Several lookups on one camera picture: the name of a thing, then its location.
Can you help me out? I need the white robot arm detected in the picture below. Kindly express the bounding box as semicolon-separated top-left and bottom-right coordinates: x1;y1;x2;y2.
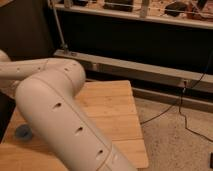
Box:
0;50;137;171

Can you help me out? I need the black object on shelf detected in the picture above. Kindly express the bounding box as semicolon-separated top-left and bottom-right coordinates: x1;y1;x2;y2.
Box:
164;1;187;17

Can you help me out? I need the black cable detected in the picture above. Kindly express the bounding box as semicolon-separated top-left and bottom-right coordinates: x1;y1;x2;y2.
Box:
139;49;213;144

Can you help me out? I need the metal pole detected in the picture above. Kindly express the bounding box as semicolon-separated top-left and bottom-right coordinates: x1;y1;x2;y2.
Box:
50;0;68;52

